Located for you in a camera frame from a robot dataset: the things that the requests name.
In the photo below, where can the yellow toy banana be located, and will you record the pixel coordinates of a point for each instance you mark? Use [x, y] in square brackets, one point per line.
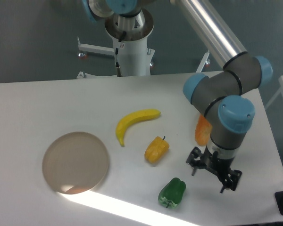
[133, 118]

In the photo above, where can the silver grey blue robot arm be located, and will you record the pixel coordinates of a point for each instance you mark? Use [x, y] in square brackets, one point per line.
[218, 98]

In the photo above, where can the orange toy bell pepper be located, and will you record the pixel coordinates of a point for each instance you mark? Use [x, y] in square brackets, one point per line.
[202, 131]

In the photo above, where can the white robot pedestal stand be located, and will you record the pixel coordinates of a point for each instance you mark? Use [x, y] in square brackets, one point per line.
[129, 34]

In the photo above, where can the round beige plate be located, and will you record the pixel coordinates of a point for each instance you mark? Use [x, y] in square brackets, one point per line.
[75, 162]

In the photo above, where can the green toy bell pepper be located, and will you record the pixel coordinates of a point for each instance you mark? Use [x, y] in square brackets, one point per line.
[172, 193]

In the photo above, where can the yellow toy bell pepper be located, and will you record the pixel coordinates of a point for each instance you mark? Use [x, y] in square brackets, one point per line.
[156, 149]

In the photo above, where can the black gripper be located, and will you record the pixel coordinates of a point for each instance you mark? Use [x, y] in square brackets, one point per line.
[219, 167]

